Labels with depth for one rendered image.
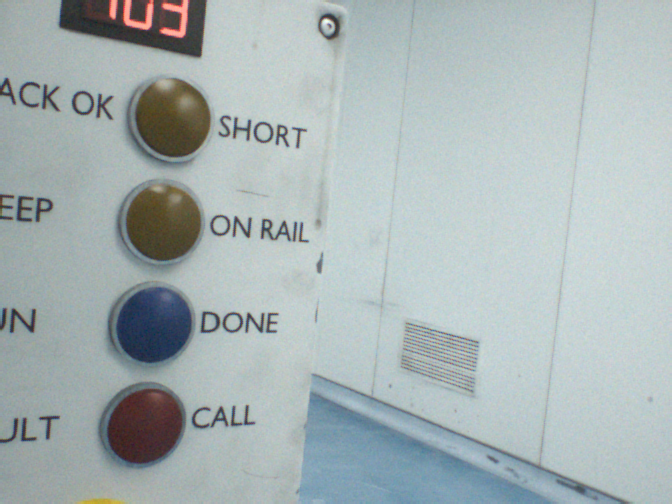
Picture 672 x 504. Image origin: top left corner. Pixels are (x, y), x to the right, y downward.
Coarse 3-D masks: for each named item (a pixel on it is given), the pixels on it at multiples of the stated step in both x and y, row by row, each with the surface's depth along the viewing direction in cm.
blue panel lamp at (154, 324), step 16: (160, 288) 26; (128, 304) 25; (144, 304) 25; (160, 304) 25; (176, 304) 26; (128, 320) 25; (144, 320) 25; (160, 320) 25; (176, 320) 26; (128, 336) 25; (144, 336) 25; (160, 336) 26; (176, 336) 26; (128, 352) 25; (144, 352) 25; (160, 352) 26; (176, 352) 26
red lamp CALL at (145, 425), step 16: (128, 400) 25; (144, 400) 26; (160, 400) 26; (112, 416) 25; (128, 416) 25; (144, 416) 26; (160, 416) 26; (176, 416) 26; (112, 432) 25; (128, 432) 25; (144, 432) 26; (160, 432) 26; (176, 432) 26; (112, 448) 25; (128, 448) 25; (144, 448) 26; (160, 448) 26
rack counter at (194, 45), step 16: (64, 0) 23; (80, 0) 24; (192, 0) 26; (64, 16) 23; (80, 16) 24; (192, 16) 26; (96, 32) 24; (112, 32) 24; (128, 32) 25; (144, 32) 25; (192, 32) 26; (160, 48) 25; (176, 48) 25; (192, 48) 26
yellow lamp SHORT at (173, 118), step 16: (160, 80) 25; (176, 80) 25; (144, 96) 25; (160, 96) 25; (176, 96) 25; (192, 96) 25; (144, 112) 25; (160, 112) 25; (176, 112) 25; (192, 112) 25; (208, 112) 26; (144, 128) 25; (160, 128) 25; (176, 128) 25; (192, 128) 25; (208, 128) 26; (160, 144) 25; (176, 144) 25; (192, 144) 26
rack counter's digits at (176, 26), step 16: (96, 0) 24; (112, 0) 24; (128, 0) 24; (144, 0) 25; (160, 0) 25; (176, 0) 25; (96, 16) 24; (112, 16) 24; (128, 16) 24; (144, 16) 25; (160, 16) 25; (176, 16) 25; (160, 32) 25; (176, 32) 25
